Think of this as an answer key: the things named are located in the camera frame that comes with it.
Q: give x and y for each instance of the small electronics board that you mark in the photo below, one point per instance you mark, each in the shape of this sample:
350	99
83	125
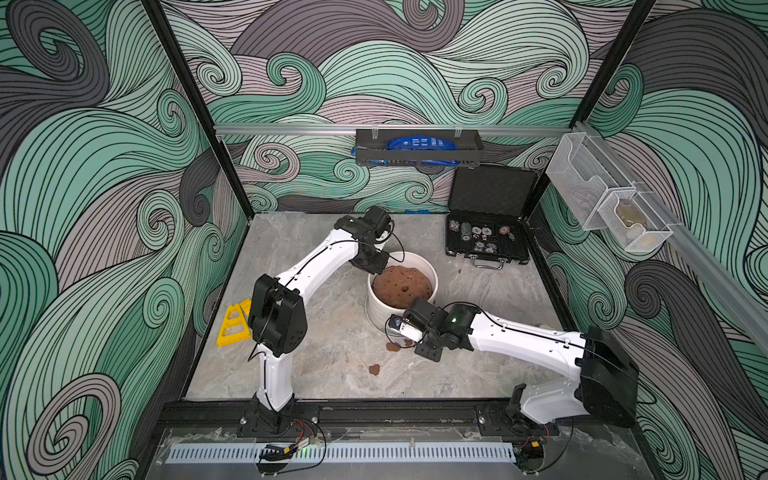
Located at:
531	456
273	459

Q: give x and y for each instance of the clear plastic wall bin small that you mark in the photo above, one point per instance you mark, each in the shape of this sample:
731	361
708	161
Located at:
632	221

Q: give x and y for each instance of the small electronics board left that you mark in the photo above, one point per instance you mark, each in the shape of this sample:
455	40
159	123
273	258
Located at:
273	459

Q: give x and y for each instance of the aluminium rail wall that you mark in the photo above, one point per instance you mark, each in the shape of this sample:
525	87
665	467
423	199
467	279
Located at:
749	316
338	129

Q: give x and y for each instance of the black wall tray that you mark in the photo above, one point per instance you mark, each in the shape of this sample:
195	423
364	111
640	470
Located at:
370	149

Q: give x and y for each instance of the white ceramic pot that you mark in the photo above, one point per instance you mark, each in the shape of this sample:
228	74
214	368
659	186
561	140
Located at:
377	312

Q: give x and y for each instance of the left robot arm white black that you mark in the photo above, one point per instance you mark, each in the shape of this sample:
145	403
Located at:
277	316

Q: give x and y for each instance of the black corner frame post right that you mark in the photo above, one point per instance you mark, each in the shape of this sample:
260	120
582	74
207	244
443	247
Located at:
612	60

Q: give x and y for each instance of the yellow plastic triangle frame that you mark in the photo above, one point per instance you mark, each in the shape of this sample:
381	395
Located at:
234	327

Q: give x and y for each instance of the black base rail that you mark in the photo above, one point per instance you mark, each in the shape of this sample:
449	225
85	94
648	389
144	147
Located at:
245	418

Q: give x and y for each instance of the open black tool case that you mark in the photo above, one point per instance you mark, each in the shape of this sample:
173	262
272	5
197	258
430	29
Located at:
484	222

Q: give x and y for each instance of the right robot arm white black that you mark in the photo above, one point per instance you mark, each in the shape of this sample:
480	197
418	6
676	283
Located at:
597	375

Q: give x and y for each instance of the clear plastic wall bin large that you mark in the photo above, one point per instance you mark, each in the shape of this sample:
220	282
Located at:
583	175

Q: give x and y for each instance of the aluminium rail right wall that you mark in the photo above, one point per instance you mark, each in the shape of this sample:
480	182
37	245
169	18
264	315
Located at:
749	316

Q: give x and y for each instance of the aluminium rail back wall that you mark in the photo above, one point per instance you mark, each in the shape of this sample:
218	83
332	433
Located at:
338	129

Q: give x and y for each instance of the black corner frame post left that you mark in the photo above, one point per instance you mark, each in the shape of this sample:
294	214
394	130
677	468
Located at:
174	53

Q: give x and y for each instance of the small electronics board right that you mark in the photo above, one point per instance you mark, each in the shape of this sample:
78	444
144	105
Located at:
531	456

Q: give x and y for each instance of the blue item in tray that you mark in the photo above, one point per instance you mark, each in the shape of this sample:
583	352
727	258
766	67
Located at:
420	143

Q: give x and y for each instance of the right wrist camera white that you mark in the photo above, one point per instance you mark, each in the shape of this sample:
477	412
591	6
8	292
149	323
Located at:
397	330

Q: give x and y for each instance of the brown mud lump in pot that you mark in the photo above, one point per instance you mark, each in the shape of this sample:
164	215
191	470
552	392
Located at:
399	286

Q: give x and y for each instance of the white slotted cable duct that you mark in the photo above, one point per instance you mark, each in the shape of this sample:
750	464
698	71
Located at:
349	452

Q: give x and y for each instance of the black corner frame post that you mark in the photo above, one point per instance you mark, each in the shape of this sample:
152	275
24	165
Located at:
174	53
612	60

